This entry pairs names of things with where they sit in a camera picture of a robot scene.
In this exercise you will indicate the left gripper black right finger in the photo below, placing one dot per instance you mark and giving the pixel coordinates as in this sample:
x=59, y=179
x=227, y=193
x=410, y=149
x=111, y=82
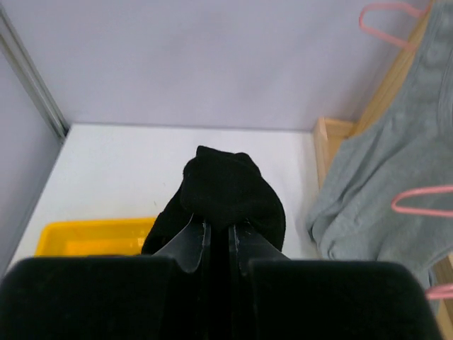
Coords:
x=274, y=297

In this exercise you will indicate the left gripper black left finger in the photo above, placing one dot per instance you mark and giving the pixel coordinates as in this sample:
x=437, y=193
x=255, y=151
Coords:
x=160, y=296

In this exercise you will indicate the grey tank top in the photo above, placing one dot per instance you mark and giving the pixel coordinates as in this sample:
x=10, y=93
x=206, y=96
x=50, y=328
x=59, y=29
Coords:
x=396, y=159

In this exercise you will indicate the wooden hanger rack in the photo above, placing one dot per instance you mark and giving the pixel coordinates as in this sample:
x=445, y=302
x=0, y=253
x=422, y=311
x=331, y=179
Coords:
x=354, y=141

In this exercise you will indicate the yellow plastic tray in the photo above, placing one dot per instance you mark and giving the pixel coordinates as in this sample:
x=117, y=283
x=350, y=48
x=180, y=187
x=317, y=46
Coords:
x=124, y=237

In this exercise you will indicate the left aluminium frame post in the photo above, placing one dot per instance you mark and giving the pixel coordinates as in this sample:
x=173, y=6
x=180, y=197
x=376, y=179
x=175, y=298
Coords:
x=28, y=75

